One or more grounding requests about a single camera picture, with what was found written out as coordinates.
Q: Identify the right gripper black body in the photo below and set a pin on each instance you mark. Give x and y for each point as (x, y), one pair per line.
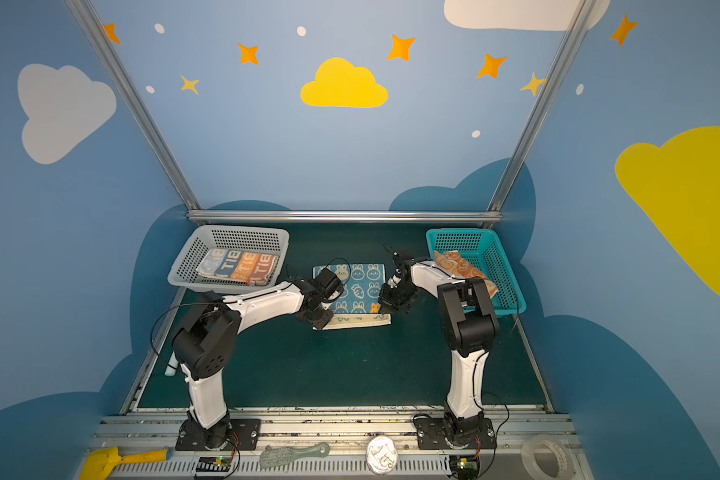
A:
(392, 297)

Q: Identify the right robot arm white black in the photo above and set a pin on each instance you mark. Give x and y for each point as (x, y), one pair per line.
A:
(469, 323)

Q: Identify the bunny face pattern towel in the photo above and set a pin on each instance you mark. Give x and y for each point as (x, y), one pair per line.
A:
(358, 306)

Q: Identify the right small circuit board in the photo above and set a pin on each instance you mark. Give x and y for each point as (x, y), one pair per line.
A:
(463, 468)

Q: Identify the pale green hair brush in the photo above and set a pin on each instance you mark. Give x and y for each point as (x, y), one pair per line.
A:
(272, 458)

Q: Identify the teal perforated plastic basket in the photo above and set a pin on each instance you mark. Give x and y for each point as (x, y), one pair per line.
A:
(482, 249)

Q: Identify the aluminium front rail bed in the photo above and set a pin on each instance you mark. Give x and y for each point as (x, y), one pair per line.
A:
(347, 430)

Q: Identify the light blue plastic spoon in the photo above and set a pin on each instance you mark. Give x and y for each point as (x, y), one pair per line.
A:
(172, 366)

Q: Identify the aluminium frame left post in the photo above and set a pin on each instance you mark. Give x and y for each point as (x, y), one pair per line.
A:
(89, 22)

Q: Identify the aluminium frame post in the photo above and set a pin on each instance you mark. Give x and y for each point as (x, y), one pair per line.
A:
(89, 22)
(557, 72)

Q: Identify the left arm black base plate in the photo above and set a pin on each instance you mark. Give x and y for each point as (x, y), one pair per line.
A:
(226, 435)

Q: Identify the yellow toy shovel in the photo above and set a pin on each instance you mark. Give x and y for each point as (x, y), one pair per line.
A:
(100, 464)

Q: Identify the aluminium frame back rail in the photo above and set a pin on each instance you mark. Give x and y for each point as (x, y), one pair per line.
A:
(262, 216)

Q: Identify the white perforated plastic basket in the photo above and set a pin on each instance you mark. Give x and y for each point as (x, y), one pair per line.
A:
(183, 272)

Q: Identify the clear tape roll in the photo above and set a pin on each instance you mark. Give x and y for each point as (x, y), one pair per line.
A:
(544, 458)

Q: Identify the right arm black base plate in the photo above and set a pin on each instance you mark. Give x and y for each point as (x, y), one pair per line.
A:
(450, 433)

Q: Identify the round silver tin lid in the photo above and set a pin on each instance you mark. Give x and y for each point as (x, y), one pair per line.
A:
(381, 455)

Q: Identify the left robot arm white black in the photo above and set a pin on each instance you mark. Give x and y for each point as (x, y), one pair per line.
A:
(205, 340)

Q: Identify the small circuit board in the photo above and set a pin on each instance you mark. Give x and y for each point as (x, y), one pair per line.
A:
(463, 468)
(219, 467)

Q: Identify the aluminium frame right post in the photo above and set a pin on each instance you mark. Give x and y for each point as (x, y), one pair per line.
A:
(557, 72)

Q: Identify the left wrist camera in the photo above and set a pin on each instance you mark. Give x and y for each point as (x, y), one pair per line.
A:
(330, 285)

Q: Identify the left small circuit board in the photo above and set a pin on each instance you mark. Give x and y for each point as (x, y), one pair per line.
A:
(219, 467)

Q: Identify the orange swirl pattern towel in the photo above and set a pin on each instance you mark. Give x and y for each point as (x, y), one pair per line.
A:
(458, 266)

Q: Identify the rabbit letter striped towel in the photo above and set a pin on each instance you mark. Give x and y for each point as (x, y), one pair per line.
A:
(239, 266)

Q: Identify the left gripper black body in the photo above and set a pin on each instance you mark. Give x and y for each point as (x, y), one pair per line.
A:
(312, 313)

